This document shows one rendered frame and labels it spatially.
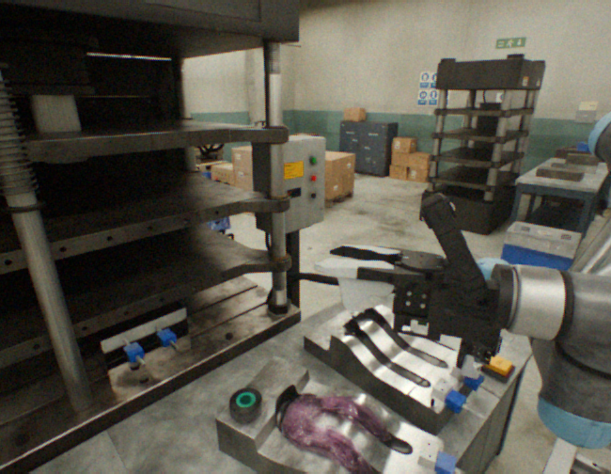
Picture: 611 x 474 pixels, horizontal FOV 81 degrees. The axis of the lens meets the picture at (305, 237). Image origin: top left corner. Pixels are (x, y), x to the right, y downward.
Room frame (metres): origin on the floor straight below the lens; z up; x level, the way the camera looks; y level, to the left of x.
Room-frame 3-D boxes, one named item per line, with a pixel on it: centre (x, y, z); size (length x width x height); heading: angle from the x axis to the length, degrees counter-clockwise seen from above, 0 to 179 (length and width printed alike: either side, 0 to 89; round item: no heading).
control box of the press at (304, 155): (1.61, 0.07, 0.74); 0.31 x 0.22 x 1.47; 134
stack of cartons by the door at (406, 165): (7.48, -2.21, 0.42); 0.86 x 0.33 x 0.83; 48
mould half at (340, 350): (0.95, -0.26, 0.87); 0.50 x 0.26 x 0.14; 44
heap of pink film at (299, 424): (0.65, -0.07, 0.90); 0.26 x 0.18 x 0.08; 61
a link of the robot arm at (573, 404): (0.33, -0.32, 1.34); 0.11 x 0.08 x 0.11; 160
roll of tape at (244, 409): (0.68, 0.15, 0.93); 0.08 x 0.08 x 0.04
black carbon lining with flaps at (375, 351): (0.94, -0.26, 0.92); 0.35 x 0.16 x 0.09; 44
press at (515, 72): (5.08, -2.45, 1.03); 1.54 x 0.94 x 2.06; 138
